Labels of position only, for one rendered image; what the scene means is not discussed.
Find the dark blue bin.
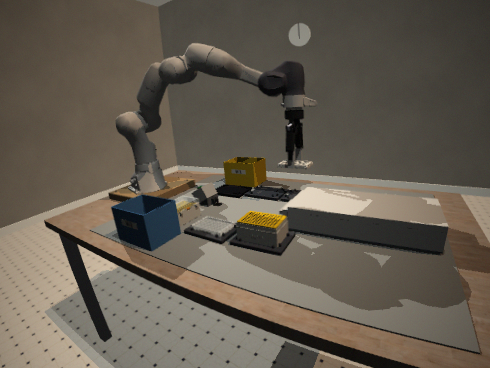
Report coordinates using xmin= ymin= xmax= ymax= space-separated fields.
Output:
xmin=111 ymin=194 xmax=181 ymax=252

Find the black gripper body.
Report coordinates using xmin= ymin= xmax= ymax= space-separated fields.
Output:
xmin=285 ymin=110 xmax=304 ymax=133

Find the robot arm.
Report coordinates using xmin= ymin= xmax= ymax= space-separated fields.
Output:
xmin=116 ymin=43 xmax=317 ymax=194

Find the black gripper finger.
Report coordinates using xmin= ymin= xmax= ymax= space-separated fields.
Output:
xmin=295 ymin=123 xmax=304 ymax=161
xmin=286 ymin=123 xmax=299 ymax=169

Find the grey bench mat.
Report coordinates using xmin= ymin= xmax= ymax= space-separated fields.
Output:
xmin=90 ymin=194 xmax=480 ymax=354

